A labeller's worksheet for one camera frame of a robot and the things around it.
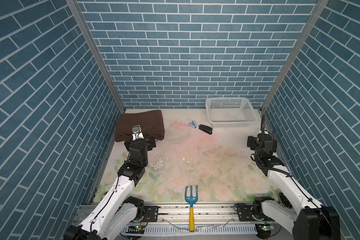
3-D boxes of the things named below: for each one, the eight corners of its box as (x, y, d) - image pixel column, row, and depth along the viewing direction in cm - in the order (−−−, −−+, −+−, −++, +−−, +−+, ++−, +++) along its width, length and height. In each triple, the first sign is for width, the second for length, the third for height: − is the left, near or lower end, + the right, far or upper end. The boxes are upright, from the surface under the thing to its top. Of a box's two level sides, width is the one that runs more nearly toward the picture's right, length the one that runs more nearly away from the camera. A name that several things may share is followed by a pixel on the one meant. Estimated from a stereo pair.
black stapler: (198, 129, 111) (198, 126, 108) (200, 126, 113) (200, 122, 110) (211, 135, 108) (211, 132, 105) (213, 131, 110) (213, 128, 107)
